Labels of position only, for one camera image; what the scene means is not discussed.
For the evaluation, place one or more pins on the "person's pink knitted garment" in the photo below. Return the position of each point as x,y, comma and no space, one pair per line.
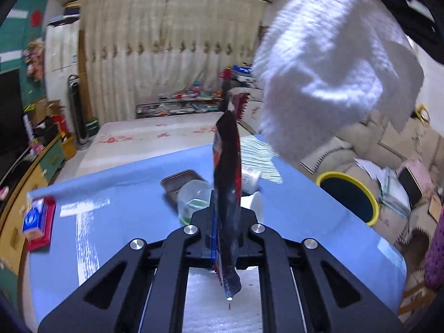
435,249

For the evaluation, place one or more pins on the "yellow-rimmed dark trash bin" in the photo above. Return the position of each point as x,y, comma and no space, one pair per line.
348,197

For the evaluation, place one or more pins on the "floral mat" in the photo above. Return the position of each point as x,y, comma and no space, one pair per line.
145,135

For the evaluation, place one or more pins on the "stack of papers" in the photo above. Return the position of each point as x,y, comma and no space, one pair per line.
388,187

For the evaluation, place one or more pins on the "dark red snack wrapper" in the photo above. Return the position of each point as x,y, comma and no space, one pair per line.
227,180

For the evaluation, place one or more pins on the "yellow card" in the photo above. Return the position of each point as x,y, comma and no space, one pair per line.
436,208

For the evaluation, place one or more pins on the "white paper cup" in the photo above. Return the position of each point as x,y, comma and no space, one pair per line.
256,204

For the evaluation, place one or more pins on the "green and yellow cabinet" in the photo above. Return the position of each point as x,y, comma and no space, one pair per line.
48,161

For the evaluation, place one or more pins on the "cream embroidered curtain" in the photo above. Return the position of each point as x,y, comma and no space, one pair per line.
156,41

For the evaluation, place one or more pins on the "white paper towel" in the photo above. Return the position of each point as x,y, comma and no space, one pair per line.
329,59

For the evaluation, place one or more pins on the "black tower fan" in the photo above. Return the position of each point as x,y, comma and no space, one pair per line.
78,111

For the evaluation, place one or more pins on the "pink phone case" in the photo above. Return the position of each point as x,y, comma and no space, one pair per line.
414,180

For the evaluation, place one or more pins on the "small printed white cup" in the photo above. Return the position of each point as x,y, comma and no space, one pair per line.
250,178

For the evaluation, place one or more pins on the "yellow black plush toy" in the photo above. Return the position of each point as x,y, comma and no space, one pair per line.
421,112

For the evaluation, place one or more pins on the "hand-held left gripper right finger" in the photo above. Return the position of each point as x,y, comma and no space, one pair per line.
246,242

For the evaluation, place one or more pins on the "clear plastic container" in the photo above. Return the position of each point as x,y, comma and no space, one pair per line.
190,194

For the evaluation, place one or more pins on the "beige sofa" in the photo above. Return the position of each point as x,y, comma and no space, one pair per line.
360,138

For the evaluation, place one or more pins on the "brown rectangular tray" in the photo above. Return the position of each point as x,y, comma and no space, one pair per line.
178,182

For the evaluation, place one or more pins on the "red flat box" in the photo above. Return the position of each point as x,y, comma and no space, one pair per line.
48,229

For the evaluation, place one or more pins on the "blue and white tissue pack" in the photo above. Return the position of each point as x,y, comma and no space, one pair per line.
34,218

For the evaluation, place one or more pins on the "heap of assorted toys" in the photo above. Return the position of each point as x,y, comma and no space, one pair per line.
241,74

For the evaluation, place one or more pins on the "black television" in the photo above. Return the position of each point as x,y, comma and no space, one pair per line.
10,121

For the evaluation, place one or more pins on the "artificial flower bunch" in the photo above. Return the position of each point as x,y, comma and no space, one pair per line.
34,59

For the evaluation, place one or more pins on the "white standing cabinet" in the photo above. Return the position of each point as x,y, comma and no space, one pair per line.
62,55

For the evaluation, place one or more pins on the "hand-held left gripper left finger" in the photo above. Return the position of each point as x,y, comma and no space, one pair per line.
208,242

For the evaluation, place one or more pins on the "cardboard box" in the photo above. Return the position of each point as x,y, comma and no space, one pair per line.
45,109

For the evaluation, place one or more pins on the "low shelf of toys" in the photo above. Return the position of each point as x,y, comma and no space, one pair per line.
177,105

